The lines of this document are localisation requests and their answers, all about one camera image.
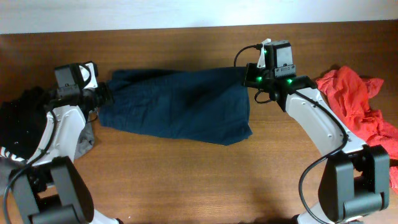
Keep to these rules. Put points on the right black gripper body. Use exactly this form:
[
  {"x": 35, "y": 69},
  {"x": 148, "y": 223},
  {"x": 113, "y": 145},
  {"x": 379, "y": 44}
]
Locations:
[{"x": 258, "y": 77}]

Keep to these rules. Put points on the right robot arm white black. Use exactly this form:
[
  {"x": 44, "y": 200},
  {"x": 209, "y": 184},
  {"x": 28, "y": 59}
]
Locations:
[{"x": 355, "y": 181}]

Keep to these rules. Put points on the navy blue shorts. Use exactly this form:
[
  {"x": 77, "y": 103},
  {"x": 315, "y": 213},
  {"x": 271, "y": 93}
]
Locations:
[{"x": 206, "y": 105}]

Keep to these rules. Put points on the red mesh garment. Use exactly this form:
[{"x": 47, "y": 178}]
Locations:
[{"x": 348, "y": 96}]

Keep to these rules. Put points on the black folded garment white print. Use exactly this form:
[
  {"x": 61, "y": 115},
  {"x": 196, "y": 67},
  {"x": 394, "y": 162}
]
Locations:
[{"x": 23, "y": 121}]

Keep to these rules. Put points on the grey folded garment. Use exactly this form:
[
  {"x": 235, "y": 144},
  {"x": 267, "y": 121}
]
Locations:
[{"x": 86, "y": 142}]

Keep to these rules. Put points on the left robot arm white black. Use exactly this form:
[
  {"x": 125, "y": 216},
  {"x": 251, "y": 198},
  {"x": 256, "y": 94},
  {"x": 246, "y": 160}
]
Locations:
[{"x": 49, "y": 189}]

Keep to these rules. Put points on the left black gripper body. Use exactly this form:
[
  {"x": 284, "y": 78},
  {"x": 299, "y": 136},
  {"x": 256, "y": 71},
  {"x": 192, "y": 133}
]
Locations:
[{"x": 101, "y": 96}]

